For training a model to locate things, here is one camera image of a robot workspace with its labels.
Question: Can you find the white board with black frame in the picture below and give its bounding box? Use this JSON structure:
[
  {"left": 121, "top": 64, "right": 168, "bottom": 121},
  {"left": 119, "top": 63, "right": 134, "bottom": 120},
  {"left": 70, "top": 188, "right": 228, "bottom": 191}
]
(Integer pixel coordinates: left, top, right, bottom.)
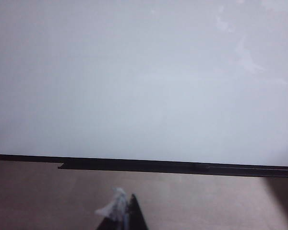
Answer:
[{"left": 0, "top": 0, "right": 288, "bottom": 178}]

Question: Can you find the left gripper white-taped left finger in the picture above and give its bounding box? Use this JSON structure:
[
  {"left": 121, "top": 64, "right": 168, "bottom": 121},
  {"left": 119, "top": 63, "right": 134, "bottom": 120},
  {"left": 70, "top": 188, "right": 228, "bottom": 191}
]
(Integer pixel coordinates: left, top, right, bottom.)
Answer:
[{"left": 95, "top": 187, "right": 130, "bottom": 230}]

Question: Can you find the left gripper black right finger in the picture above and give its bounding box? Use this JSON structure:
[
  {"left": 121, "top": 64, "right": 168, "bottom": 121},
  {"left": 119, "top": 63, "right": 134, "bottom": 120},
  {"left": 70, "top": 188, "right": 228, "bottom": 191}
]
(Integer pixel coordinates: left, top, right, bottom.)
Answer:
[{"left": 127, "top": 193, "right": 150, "bottom": 230}]

